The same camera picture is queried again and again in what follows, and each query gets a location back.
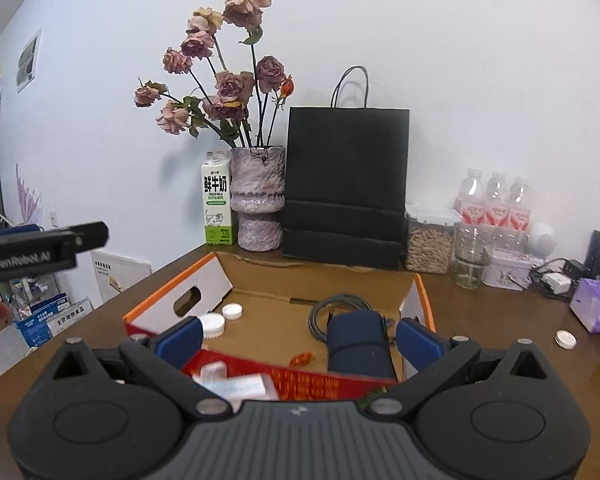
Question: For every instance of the white printed tin box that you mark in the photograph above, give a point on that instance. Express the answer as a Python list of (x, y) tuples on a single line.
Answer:
[(505, 270)]

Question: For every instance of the white charger plug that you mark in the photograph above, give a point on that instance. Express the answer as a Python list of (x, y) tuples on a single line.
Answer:
[(555, 282)]

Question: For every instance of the purple tissue pack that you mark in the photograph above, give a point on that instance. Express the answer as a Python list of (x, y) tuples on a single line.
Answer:
[(595, 305)]

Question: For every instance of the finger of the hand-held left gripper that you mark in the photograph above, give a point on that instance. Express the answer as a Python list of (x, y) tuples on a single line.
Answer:
[(15, 230), (92, 237)]

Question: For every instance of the white green milk carton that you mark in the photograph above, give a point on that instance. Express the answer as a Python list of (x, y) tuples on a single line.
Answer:
[(216, 195)]

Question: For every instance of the wooden desk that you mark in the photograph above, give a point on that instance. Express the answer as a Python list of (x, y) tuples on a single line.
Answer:
[(505, 350)]

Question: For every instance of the blue cardboard box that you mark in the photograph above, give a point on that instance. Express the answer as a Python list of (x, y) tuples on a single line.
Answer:
[(35, 322)]

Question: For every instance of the clear container of pellets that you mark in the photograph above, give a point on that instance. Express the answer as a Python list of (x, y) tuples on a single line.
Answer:
[(430, 250)]

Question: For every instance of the white flat panel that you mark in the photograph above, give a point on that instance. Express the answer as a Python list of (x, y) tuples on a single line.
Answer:
[(125, 270)]

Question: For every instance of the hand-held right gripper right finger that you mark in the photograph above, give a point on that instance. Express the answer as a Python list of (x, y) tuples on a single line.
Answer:
[(417, 342)]

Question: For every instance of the red orange cardboard box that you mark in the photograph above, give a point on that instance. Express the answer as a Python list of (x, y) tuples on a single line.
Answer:
[(270, 330)]

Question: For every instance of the white wall socket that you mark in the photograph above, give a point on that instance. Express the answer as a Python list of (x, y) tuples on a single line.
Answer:
[(54, 217)]

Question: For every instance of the black paper bag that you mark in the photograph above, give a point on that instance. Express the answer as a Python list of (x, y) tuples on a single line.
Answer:
[(345, 175)]

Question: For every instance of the purple wall decal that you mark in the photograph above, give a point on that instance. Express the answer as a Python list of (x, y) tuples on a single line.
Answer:
[(27, 197)]

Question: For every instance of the white round lid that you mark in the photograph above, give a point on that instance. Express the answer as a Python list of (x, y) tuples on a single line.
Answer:
[(565, 339)]

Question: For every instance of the wall poster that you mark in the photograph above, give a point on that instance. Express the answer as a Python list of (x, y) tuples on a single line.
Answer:
[(27, 60)]

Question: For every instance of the orange candy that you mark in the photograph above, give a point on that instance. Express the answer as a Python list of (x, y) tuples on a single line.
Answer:
[(300, 359)]

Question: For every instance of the mottled purple ceramic vase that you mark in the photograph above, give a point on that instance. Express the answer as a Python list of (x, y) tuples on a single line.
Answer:
[(257, 185)]

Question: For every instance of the white printed cardboard box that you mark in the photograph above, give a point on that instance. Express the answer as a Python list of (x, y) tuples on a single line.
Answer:
[(70, 317)]

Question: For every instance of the small white cap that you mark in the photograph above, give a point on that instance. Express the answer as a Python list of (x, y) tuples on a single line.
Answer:
[(232, 311)]

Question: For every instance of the pink label water bottle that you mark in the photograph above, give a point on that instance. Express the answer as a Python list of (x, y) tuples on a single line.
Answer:
[(521, 207), (496, 205), (470, 200)]

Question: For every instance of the clear cotton pad box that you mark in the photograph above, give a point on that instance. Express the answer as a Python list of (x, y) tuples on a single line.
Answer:
[(240, 387)]

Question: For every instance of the clear glass cup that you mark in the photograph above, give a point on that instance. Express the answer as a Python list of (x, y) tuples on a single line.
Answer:
[(470, 270)]

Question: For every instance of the dried pink rose bouquet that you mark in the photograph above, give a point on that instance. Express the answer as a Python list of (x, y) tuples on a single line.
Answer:
[(235, 85)]

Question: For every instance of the navy zip pouch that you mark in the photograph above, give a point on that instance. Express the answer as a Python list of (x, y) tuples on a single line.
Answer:
[(360, 350)]

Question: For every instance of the black upright device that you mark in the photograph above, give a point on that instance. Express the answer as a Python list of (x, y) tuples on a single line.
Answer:
[(597, 252)]

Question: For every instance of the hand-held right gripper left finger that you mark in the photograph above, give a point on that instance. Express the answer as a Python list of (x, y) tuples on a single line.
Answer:
[(182, 340)]

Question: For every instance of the white threaded bottle cap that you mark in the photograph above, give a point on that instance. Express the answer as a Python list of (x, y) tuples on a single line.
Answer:
[(212, 324)]

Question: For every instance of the white round speaker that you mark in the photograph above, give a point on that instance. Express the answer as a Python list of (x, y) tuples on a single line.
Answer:
[(542, 240)]

